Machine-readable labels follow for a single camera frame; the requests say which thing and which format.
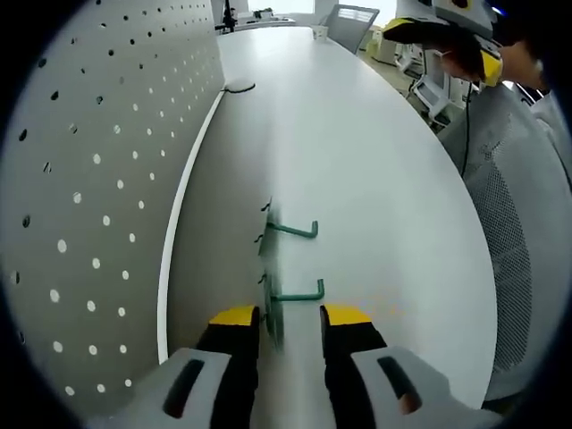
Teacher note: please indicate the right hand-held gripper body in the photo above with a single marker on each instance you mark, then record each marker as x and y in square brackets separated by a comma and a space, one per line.
[465, 15]

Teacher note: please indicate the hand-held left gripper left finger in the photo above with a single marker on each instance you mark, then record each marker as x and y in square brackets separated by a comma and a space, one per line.
[232, 357]

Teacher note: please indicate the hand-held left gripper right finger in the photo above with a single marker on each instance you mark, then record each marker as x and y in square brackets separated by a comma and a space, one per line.
[348, 357]

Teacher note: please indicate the green hook assembly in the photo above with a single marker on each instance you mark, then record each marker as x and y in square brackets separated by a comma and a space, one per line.
[270, 228]
[275, 317]

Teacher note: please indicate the white perforated mounting plate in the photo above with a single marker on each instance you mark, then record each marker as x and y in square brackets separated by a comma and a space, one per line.
[89, 179]

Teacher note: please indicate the white swivel chair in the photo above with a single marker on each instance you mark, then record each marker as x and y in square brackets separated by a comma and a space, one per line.
[431, 87]

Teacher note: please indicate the white paper cup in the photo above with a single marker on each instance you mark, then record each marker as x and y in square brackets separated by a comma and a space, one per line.
[321, 33]

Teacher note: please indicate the white background desk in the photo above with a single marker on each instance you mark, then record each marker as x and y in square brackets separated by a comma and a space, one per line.
[268, 20]

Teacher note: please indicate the black tripod stand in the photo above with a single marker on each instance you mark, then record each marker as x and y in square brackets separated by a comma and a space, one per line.
[229, 15]

